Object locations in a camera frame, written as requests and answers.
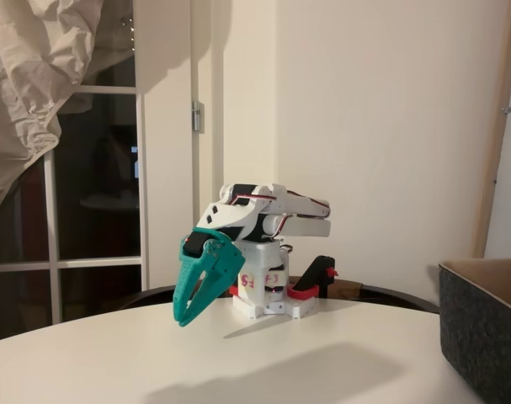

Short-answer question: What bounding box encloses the beige crumpled curtain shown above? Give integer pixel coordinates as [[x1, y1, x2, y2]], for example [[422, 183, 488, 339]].
[[0, 0, 136, 260]]

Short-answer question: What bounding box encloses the yellow label F3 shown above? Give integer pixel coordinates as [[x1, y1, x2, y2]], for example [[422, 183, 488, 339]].
[[263, 272, 286, 290]]

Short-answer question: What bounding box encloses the wooden frame with pale panel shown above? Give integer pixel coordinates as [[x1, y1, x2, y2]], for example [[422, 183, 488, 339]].
[[469, 0, 511, 259]]

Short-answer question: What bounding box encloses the silver door hinge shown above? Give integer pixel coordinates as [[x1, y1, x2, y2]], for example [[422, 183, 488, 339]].
[[190, 100, 205, 134]]

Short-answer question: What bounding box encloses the white glazed door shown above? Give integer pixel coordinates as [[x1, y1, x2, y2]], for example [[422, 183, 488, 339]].
[[0, 0, 225, 333]]

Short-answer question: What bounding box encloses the dark grey felt bin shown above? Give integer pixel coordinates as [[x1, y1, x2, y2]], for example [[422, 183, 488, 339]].
[[438, 257, 511, 404]]

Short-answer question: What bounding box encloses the dark curved chair back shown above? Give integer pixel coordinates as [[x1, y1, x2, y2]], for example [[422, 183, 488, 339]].
[[120, 284, 441, 315]]

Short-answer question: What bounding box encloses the red white black servo cable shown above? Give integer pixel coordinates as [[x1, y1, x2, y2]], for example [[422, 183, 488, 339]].
[[261, 212, 298, 242], [232, 191, 281, 208]]

